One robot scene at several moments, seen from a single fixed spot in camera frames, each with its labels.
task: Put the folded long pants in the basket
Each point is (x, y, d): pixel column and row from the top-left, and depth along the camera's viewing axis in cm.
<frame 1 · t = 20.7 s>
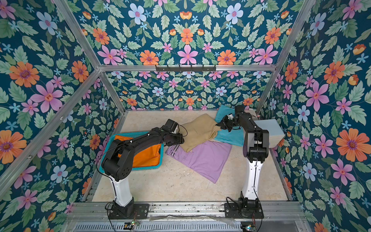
left hand: (182, 139, 95), fingers open
right hand: (216, 123, 99), fingers closed
folded purple pants: (207, 159, 93), point 2 cm above the table
folded teal pants: (235, 136, 103), point 3 cm above the table
folded tan pants: (202, 129, 105), point 5 cm above the table

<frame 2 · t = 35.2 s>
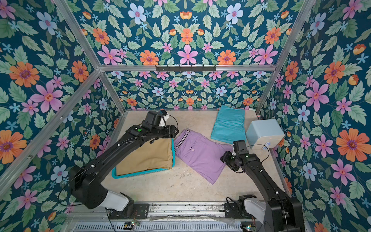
left hand: (175, 129, 79), fingers open
right hand: (222, 158, 84), fingers open
folded tan pants: (155, 155, 88), point 8 cm above the table
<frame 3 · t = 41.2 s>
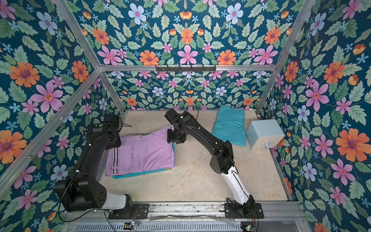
left hand: (110, 145, 78), fingers open
right hand: (170, 141, 84), fingers open
folded purple pants: (141, 152, 85), point 12 cm above the table
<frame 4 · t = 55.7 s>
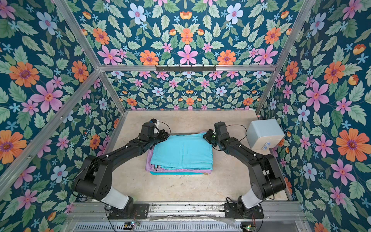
left hand: (168, 131, 91), fingers closed
right hand: (203, 134, 90), fingers closed
folded purple pants: (149, 167, 79), point 12 cm above the table
folded teal pants: (185, 151, 84), point 13 cm above the table
